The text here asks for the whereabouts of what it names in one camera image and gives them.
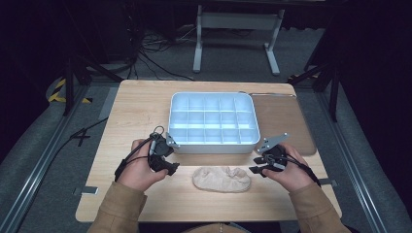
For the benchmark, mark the person's right hand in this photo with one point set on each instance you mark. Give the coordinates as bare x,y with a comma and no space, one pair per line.
290,176

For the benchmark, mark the black tape cross mark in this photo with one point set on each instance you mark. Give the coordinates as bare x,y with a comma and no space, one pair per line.
81,136

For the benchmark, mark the yellow black hazard tape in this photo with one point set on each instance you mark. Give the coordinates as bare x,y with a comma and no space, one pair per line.
58,92

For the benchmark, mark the grey metal desk frame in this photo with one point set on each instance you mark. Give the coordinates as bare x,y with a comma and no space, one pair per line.
238,21

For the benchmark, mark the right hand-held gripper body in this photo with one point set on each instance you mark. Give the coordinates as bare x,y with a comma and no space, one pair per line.
273,152

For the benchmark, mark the brown flat board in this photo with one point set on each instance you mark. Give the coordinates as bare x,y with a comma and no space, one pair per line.
283,123

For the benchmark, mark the long grey floor tape strip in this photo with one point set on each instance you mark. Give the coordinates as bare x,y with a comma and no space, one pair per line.
108,103

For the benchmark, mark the white divided storage box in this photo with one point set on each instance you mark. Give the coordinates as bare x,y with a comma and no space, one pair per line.
212,121

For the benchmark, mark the person's left hand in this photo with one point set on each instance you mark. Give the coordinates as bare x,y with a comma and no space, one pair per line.
139,171

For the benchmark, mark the small grey tape piece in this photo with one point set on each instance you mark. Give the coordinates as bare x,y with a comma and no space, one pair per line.
86,190
327,182

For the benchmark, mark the person's tan jacket torso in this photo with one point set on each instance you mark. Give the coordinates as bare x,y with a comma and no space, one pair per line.
217,228

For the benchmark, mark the black tripod stand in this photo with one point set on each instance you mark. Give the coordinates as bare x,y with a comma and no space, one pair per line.
324,79
79,71

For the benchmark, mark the beige sock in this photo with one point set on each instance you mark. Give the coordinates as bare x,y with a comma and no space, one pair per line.
222,179

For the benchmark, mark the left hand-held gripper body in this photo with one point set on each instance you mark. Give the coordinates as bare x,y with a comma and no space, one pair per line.
158,147

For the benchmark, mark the aluminium floor rail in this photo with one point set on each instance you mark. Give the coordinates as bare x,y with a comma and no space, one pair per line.
39,165
353,161

